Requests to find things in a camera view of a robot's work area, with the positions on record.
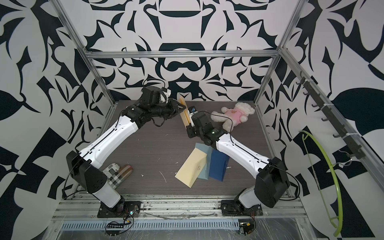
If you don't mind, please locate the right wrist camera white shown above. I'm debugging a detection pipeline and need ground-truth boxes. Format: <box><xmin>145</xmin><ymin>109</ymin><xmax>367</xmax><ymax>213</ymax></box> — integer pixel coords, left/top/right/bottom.
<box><xmin>188</xmin><ymin>106</ymin><xmax>198</xmax><ymax>116</ymax></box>

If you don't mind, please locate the dark blue envelope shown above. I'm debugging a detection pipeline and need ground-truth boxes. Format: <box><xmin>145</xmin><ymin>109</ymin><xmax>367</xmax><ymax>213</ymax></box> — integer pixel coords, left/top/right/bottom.
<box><xmin>209</xmin><ymin>150</ymin><xmax>230</xmax><ymax>182</ymax></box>

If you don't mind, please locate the green hose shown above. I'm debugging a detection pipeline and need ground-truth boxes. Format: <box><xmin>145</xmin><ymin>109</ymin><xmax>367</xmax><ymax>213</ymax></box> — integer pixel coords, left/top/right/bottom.
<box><xmin>299</xmin><ymin>130</ymin><xmax>343</xmax><ymax>237</ymax></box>

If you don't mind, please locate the black connector board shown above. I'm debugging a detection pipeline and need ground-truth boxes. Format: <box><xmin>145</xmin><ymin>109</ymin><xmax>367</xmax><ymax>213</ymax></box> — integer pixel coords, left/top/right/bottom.
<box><xmin>238</xmin><ymin>222</ymin><xmax>256</xmax><ymax>236</ymax></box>
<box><xmin>105</xmin><ymin>221</ymin><xmax>134</xmax><ymax>237</ymax></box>

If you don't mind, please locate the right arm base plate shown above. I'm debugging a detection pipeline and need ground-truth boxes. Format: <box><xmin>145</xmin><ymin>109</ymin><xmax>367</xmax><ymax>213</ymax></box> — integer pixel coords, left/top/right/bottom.
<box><xmin>220</xmin><ymin>200</ymin><xmax>264</xmax><ymax>217</ymax></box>

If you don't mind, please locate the left black connector board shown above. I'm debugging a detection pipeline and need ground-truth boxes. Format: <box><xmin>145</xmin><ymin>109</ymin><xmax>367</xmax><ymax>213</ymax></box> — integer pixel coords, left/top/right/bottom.
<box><xmin>105</xmin><ymin>221</ymin><xmax>134</xmax><ymax>237</ymax></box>

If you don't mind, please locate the tan yellow envelope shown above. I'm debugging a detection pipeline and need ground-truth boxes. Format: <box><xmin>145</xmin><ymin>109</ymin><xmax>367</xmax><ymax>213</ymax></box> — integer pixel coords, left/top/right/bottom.
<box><xmin>178</xmin><ymin>96</ymin><xmax>191</xmax><ymax>127</ymax></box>

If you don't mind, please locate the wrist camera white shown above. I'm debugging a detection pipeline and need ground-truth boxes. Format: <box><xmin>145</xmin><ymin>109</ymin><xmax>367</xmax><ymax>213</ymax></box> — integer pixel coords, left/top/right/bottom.
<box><xmin>160</xmin><ymin>88</ymin><xmax>171</xmax><ymax>103</ymax></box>
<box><xmin>188</xmin><ymin>106</ymin><xmax>198</xmax><ymax>116</ymax></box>

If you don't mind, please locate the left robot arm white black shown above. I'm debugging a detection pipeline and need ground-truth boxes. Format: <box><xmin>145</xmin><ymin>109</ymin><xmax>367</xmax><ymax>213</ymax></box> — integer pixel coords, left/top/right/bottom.
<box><xmin>66</xmin><ymin>98</ymin><xmax>186</xmax><ymax>213</ymax></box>

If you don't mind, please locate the plaid checkered tube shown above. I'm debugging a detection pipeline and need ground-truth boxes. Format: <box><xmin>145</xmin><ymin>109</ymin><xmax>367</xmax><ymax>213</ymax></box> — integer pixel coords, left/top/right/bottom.
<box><xmin>109</xmin><ymin>165</ymin><xmax>133</xmax><ymax>189</ymax></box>

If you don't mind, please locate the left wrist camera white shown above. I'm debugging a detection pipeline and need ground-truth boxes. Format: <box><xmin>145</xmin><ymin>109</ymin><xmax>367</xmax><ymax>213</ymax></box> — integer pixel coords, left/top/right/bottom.
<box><xmin>160</xmin><ymin>88</ymin><xmax>171</xmax><ymax>103</ymax></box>

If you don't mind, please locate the right black connector board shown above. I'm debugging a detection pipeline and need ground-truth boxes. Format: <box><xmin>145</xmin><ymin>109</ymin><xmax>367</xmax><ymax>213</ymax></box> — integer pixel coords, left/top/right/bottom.
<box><xmin>238</xmin><ymin>222</ymin><xmax>256</xmax><ymax>236</ymax></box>

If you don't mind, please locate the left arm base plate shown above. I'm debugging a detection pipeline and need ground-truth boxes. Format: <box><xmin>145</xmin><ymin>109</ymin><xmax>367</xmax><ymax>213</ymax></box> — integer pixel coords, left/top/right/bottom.
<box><xmin>97</xmin><ymin>201</ymin><xmax>142</xmax><ymax>219</ymax></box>

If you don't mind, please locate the white cable duct strip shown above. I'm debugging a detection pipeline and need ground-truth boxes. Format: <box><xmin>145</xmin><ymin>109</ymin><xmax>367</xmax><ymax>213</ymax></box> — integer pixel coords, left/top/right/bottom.
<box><xmin>61</xmin><ymin>219</ymin><xmax>240</xmax><ymax>231</ymax></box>

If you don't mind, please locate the black hook rack rail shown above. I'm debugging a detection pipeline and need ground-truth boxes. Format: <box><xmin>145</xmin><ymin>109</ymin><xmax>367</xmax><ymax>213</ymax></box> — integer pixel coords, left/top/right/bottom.
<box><xmin>298</xmin><ymin>73</ymin><xmax>366</xmax><ymax>160</ymax></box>

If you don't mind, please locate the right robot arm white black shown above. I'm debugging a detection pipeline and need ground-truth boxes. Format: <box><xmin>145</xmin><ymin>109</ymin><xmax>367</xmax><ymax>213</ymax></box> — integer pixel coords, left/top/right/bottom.
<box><xmin>186</xmin><ymin>111</ymin><xmax>291</xmax><ymax>209</ymax></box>

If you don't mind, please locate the light blue envelope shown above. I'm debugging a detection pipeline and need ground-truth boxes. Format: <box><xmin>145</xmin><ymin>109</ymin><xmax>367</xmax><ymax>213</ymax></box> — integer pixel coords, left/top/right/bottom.
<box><xmin>195</xmin><ymin>143</ymin><xmax>213</xmax><ymax>180</ymax></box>

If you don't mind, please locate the white teddy bear pink shirt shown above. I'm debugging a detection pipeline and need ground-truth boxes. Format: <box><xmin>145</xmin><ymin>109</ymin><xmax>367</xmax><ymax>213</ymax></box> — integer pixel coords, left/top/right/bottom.
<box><xmin>211</xmin><ymin>102</ymin><xmax>255</xmax><ymax>133</ymax></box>

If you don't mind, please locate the pale yellow envelope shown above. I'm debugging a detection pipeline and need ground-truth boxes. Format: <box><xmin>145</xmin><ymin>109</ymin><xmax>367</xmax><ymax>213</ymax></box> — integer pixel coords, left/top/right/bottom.
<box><xmin>175</xmin><ymin>148</ymin><xmax>207</xmax><ymax>188</ymax></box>

